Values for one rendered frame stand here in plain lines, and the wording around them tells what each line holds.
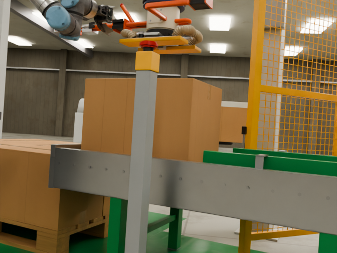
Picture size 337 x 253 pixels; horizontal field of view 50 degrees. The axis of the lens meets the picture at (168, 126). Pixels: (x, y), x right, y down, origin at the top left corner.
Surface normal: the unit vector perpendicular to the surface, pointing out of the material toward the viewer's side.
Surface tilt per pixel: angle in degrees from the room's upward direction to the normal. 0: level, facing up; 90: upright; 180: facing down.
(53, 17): 97
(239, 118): 90
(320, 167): 90
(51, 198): 90
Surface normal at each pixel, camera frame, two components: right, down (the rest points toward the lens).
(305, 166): -0.43, -0.03
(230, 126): -0.04, 0.00
